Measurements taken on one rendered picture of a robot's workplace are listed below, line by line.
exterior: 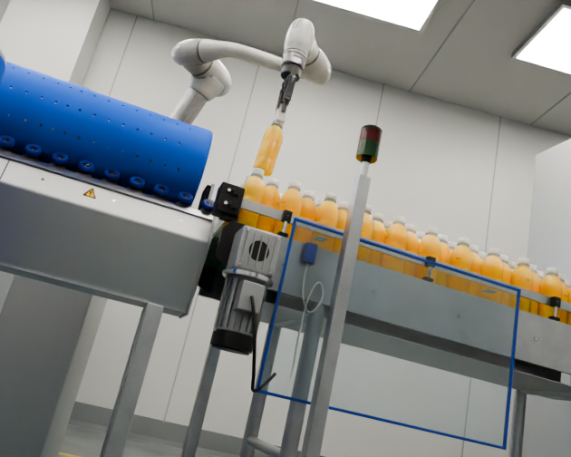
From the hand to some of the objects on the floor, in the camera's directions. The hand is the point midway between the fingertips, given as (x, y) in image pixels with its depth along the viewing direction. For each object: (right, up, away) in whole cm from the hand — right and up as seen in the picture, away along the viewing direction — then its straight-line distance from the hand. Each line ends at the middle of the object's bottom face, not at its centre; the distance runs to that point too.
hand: (280, 115), depth 208 cm
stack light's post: (+1, -129, -75) cm, 149 cm away
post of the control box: (-36, -138, -20) cm, 144 cm away
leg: (-50, -122, -60) cm, 145 cm away
